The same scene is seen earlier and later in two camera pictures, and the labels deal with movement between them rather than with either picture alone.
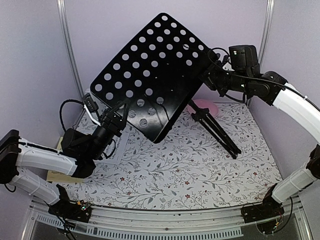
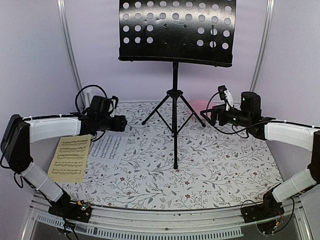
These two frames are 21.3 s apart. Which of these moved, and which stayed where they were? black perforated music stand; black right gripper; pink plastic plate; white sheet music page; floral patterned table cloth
Moved: black right gripper; black perforated music stand
Stayed: pink plastic plate; white sheet music page; floral patterned table cloth
